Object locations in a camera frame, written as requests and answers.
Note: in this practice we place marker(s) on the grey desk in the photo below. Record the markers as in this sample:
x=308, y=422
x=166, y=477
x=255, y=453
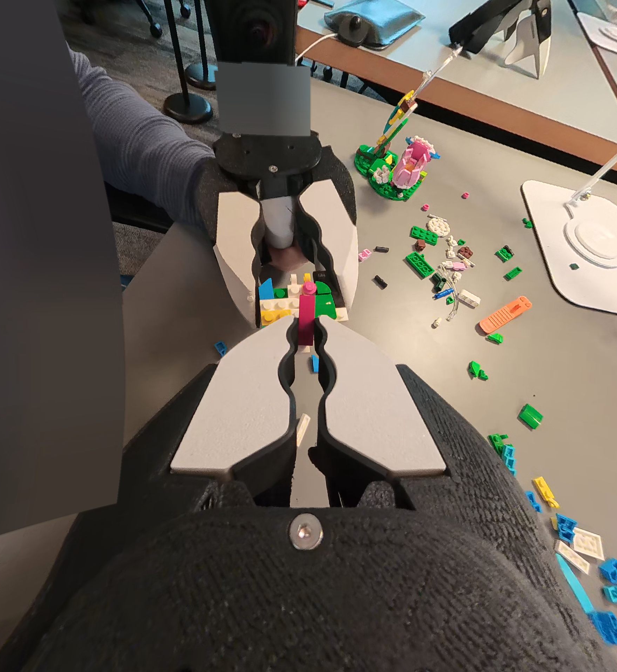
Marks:
x=445, y=399

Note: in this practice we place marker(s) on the idle black white gripper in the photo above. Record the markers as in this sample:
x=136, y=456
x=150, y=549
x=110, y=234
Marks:
x=529, y=36

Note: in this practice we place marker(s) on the person's left forearm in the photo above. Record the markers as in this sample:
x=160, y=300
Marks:
x=146, y=147

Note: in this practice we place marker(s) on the blue fabric pouch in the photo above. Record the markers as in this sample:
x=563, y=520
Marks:
x=376, y=18

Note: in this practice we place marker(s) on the wood-edged table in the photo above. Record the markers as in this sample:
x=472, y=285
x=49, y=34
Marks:
x=497, y=89

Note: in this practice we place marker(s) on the pile of toy bricks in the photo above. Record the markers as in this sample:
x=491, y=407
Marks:
x=610, y=627

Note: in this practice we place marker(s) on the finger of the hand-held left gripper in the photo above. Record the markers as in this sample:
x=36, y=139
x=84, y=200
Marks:
x=235, y=236
x=334, y=225

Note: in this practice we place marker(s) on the clear plastic rod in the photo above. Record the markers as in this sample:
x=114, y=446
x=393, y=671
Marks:
x=439, y=73

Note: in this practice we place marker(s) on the green toy plate brick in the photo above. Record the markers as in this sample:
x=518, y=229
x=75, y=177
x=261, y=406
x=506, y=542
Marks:
x=513, y=273

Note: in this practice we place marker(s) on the green double toy brick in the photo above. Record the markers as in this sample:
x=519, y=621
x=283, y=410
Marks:
x=478, y=370

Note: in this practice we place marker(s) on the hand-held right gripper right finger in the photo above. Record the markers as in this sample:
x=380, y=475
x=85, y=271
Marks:
x=376, y=414

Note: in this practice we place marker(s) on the orange brick separator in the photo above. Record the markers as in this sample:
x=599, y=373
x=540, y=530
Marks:
x=502, y=316

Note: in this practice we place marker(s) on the cluster of small toy parts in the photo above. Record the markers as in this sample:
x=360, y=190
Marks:
x=424, y=236

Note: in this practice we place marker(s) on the toy brick flower model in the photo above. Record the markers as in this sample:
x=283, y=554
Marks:
x=392, y=178

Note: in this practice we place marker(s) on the green slope toy brick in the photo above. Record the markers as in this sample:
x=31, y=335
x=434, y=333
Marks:
x=530, y=416

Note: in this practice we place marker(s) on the black round-base stand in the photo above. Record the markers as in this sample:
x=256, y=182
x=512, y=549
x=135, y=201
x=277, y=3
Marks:
x=189, y=107
x=201, y=76

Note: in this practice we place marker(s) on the person's left hand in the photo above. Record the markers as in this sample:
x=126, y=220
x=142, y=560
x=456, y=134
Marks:
x=287, y=258

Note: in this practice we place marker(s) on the white display stand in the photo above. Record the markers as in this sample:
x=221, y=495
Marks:
x=550, y=252

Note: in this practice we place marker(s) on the green and black toy brick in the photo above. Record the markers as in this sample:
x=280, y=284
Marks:
x=502, y=254

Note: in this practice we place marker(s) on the multicoloured toy brick assembly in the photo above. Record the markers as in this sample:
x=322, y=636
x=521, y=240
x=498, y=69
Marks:
x=274, y=304

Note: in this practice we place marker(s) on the magenta toy brick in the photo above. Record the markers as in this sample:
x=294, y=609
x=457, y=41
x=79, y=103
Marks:
x=306, y=320

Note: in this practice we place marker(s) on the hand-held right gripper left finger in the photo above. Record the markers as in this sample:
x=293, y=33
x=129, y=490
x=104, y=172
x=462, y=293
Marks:
x=235, y=414

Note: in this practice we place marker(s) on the blue clip toy brick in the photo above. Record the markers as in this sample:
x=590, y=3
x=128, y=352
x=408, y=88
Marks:
x=220, y=347

